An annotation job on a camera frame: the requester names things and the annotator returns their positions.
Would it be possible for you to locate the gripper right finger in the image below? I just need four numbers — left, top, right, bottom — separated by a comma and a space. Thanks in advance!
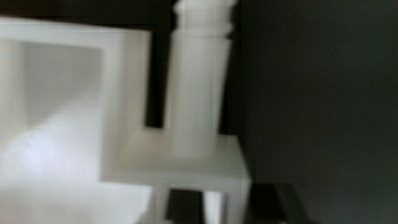
246, 183, 309, 224

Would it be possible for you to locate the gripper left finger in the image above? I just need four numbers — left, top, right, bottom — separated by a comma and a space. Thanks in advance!
165, 189, 204, 224

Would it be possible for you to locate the white chair seat piece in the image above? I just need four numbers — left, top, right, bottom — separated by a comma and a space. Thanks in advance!
0, 0, 250, 224

